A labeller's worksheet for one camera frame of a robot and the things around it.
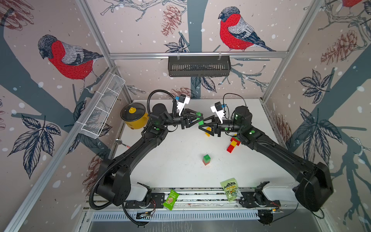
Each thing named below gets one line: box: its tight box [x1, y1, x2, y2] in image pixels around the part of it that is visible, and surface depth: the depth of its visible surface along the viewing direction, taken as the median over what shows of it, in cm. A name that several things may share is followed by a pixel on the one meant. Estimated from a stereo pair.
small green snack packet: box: [162, 188, 180, 211], surface depth 75 cm
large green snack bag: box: [219, 177, 239, 203], surface depth 78 cm
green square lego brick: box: [202, 153, 212, 164], surface depth 85 cm
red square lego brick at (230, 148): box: [226, 144, 235, 154], surface depth 92 cm
